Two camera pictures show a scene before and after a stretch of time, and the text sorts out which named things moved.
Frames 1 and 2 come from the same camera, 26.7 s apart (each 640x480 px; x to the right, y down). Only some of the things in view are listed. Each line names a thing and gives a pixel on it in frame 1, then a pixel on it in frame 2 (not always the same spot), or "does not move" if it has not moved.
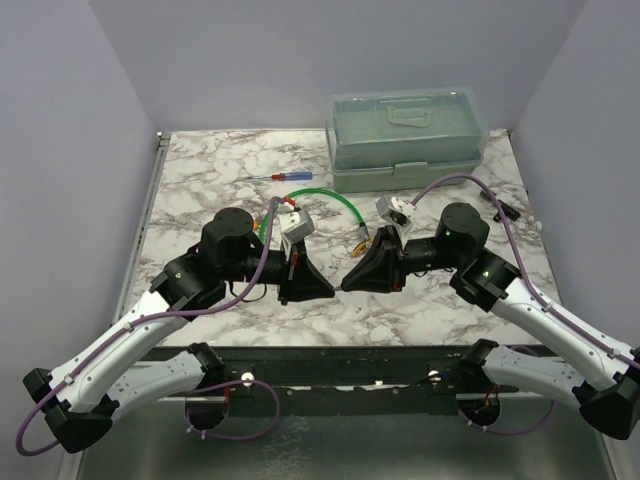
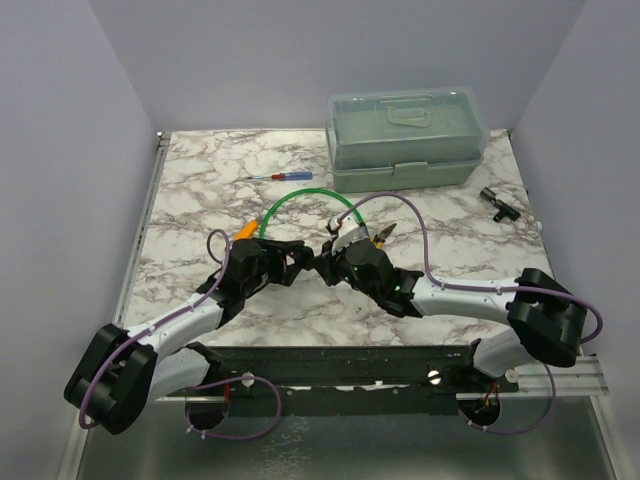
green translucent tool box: (383, 138) does not move
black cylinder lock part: (509, 211) does not move
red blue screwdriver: (290, 176) does not move
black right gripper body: (403, 257) -> (338, 268)
